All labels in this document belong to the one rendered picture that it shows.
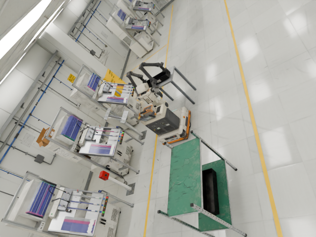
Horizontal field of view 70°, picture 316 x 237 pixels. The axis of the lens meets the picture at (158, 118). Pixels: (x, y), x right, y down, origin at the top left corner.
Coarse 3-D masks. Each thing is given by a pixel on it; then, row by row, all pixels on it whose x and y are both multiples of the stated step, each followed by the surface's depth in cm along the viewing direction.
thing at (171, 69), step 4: (172, 68) 459; (176, 68) 465; (172, 72) 449; (180, 72) 471; (172, 76) 443; (168, 80) 441; (172, 80) 438; (188, 80) 486; (160, 84) 456; (164, 84) 446; (176, 84) 445; (160, 88) 516; (180, 88) 451; (164, 92) 524; (184, 92) 459; (168, 96) 533; (188, 96) 465; (172, 100) 542; (192, 100) 473
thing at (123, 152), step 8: (120, 144) 514; (128, 144) 534; (120, 152) 505; (128, 152) 523; (96, 160) 507; (104, 160) 481; (112, 160) 479; (120, 160) 496; (128, 160) 514; (96, 168) 492; (112, 168) 485; (112, 176) 515
